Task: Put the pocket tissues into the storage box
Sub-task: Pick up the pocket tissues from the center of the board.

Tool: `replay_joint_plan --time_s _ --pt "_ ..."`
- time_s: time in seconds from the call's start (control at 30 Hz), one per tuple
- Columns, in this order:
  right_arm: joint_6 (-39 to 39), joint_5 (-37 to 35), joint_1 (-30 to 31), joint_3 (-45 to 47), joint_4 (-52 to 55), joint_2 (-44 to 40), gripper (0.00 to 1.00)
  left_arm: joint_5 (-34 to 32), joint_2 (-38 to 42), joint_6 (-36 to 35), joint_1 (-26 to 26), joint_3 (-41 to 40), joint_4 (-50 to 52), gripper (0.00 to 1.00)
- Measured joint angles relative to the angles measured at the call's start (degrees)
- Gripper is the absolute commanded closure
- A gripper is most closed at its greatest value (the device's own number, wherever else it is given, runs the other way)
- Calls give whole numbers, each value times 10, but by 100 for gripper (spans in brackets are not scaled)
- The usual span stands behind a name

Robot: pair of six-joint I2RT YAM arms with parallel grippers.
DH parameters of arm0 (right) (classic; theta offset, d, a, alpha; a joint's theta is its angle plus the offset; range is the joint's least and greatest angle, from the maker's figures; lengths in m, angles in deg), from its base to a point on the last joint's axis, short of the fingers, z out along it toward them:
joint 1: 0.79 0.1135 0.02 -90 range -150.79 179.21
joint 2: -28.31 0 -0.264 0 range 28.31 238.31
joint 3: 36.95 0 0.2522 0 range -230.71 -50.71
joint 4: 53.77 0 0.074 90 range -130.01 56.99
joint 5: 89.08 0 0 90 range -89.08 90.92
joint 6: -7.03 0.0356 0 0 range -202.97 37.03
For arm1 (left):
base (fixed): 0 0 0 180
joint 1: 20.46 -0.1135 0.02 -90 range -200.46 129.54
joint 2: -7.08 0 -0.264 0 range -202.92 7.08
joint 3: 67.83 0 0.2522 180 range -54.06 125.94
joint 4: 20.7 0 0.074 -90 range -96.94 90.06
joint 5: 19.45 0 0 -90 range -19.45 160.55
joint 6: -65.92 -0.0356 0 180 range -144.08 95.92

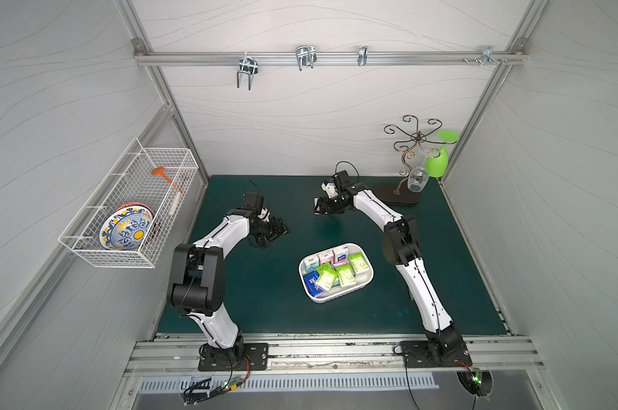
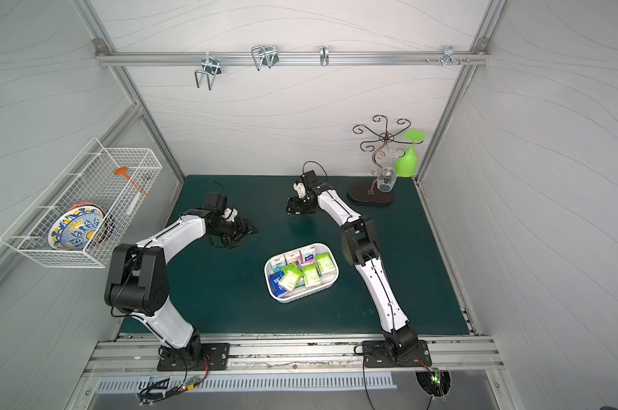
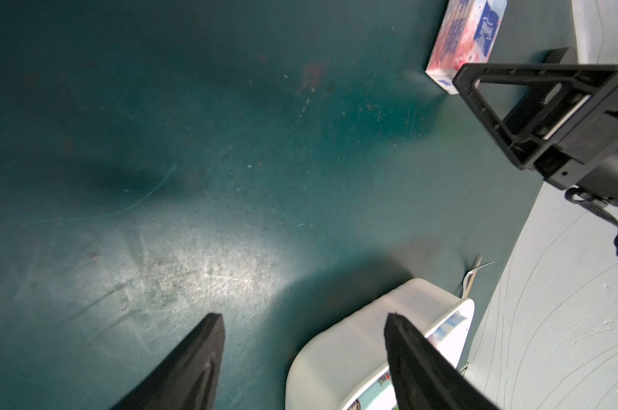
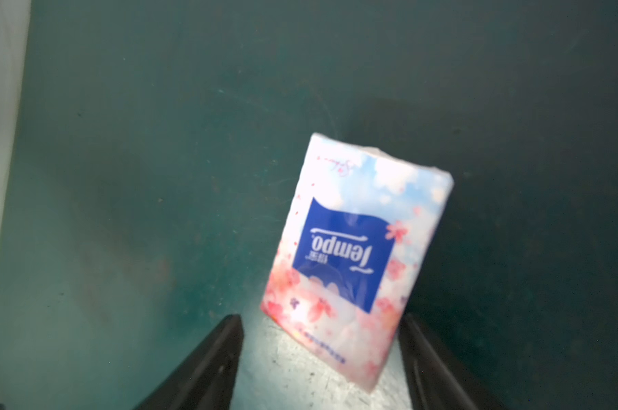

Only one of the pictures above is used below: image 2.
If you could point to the dark blue Tempo pack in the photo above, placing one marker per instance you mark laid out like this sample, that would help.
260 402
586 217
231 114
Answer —
274 281

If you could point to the aluminium rail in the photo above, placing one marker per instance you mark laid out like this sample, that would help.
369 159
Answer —
286 58
294 353

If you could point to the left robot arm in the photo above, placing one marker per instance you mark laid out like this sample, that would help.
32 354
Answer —
138 284

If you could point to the clear wine glass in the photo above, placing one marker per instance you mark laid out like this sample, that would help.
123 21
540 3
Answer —
386 179

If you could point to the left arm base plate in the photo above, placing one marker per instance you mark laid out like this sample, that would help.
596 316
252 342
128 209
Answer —
214 356

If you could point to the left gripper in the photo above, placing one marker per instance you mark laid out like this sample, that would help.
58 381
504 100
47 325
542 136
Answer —
237 228

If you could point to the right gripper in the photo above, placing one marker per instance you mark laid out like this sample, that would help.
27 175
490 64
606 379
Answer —
299 202

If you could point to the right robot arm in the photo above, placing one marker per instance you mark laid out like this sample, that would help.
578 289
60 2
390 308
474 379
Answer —
360 248

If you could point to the green tissue pack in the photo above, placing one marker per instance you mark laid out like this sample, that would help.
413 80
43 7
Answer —
311 275
325 264
291 277

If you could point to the metal hook left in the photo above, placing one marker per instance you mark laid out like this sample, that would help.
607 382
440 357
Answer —
209 69

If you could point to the metal hook right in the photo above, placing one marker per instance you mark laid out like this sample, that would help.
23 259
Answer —
448 58

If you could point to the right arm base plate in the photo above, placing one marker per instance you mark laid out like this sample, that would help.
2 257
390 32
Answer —
379 354

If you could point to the teal cartoon pack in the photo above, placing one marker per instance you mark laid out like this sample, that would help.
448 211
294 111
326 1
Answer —
278 263

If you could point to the orange handled tool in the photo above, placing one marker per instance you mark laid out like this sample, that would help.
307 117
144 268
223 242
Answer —
123 171

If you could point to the aluminium top rail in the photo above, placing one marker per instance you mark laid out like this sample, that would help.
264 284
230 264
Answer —
286 58

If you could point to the green plastic wine glass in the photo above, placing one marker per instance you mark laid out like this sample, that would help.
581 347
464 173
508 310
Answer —
407 164

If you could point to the metal glass holder stand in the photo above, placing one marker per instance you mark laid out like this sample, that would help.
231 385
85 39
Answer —
381 156

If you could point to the white wire basket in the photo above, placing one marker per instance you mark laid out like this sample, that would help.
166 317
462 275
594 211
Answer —
87 180

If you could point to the blue yellow patterned plate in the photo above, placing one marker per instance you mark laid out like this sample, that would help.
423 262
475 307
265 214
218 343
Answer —
75 228

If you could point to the metal hook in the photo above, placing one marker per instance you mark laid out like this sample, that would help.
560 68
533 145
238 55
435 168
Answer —
324 56
448 58
264 56
209 69

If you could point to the aluminium front rail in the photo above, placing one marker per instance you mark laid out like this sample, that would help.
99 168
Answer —
294 353

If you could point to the white plastic storage box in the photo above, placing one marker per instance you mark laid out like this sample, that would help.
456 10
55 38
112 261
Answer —
301 291

